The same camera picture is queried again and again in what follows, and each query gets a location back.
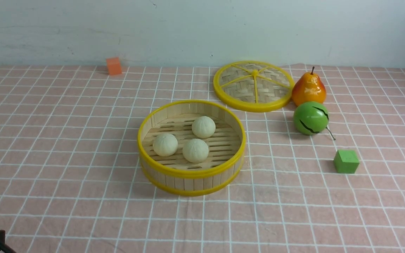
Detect white bun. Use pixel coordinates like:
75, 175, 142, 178
192, 116, 216, 139
153, 133, 178, 157
182, 139, 209, 163

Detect bamboo steamer tray yellow rim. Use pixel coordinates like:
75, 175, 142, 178
137, 100, 246, 196

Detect green foam cube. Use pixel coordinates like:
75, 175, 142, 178
333, 149, 360, 174

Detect pink checkered tablecloth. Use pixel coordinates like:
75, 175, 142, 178
0, 66, 405, 253

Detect woven bamboo steamer lid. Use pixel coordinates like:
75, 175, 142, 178
213, 60, 295, 113

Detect orange foam cube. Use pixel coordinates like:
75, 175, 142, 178
106, 57, 122, 76

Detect orange yellow toy pear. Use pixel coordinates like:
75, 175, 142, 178
291, 66, 327, 107

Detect green toy watermelon ball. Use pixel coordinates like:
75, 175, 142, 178
293, 101, 336, 141

